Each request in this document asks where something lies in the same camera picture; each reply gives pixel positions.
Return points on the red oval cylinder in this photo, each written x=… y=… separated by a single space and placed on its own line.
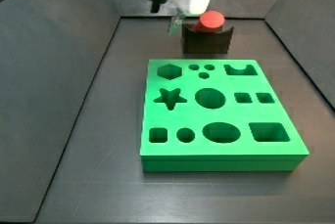
x=209 y=22

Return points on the black curved fixture block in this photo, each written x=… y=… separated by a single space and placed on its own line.
x=205 y=42

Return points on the green shape sorter board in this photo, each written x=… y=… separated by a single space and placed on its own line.
x=215 y=119

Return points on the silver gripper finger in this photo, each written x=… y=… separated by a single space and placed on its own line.
x=176 y=24

